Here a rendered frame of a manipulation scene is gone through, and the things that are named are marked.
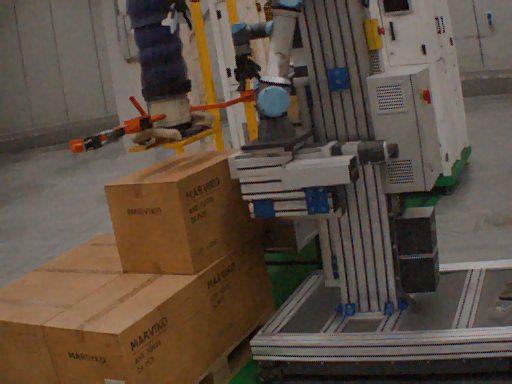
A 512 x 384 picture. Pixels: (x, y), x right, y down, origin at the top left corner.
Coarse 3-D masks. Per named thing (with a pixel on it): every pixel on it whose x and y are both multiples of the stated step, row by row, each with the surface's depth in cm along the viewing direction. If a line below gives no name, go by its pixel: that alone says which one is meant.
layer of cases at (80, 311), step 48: (96, 240) 370; (0, 288) 309; (48, 288) 299; (96, 288) 289; (144, 288) 281; (192, 288) 282; (240, 288) 318; (0, 336) 269; (48, 336) 254; (96, 336) 241; (144, 336) 250; (192, 336) 279
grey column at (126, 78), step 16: (112, 0) 431; (112, 16) 434; (112, 32) 437; (112, 48) 441; (112, 64) 444; (128, 64) 439; (128, 80) 442; (128, 96) 445; (128, 112) 448; (128, 144) 455; (128, 160) 458; (144, 160) 453
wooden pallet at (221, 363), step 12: (264, 324) 337; (240, 336) 316; (252, 336) 341; (240, 348) 332; (216, 360) 295; (228, 360) 320; (240, 360) 318; (204, 372) 285; (216, 372) 294; (228, 372) 303
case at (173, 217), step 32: (192, 160) 321; (224, 160) 310; (128, 192) 293; (160, 192) 284; (192, 192) 289; (224, 192) 309; (128, 224) 298; (160, 224) 289; (192, 224) 288; (224, 224) 309; (256, 224) 332; (128, 256) 303; (160, 256) 294; (192, 256) 287
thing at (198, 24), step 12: (192, 12) 416; (204, 36) 419; (204, 48) 420; (192, 60) 441; (204, 60) 421; (192, 72) 447; (204, 72) 422; (192, 84) 452; (204, 84) 426; (216, 108) 428; (216, 120) 429; (192, 144) 479; (216, 144) 432
